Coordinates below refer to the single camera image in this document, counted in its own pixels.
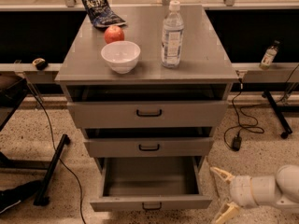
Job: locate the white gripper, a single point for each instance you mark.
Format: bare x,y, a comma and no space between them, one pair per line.
240,190

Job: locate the grey bottom drawer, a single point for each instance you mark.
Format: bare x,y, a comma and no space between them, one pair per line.
150,184

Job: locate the grey drawer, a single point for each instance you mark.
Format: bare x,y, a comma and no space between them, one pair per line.
150,184
147,142
146,106

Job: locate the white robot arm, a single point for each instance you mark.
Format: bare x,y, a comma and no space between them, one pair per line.
280,190

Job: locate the grey top drawer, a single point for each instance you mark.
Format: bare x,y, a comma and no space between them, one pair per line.
146,106

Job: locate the grey drawer cabinet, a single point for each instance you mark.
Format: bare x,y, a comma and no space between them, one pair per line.
203,60

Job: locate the grey middle drawer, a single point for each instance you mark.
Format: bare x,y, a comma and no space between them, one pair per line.
147,142

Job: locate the black wheeled stand right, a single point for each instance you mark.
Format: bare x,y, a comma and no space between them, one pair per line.
280,106

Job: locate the small green-label bottle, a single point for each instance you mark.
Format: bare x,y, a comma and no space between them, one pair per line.
269,55

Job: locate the white bowl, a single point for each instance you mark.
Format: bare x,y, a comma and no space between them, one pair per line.
121,56

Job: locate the clear plastic water bottle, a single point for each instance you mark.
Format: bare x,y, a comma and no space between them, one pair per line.
172,37

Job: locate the black stand leg left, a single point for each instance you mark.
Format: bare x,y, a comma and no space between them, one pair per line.
41,199

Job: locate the red apple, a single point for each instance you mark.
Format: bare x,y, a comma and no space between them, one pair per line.
113,33

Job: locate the black shoe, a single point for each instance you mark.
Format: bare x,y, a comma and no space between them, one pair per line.
12,197

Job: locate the dark blue chip bag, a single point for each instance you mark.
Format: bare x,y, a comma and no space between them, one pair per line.
100,14

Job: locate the black tape measure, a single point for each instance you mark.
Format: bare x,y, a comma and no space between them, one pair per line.
40,63

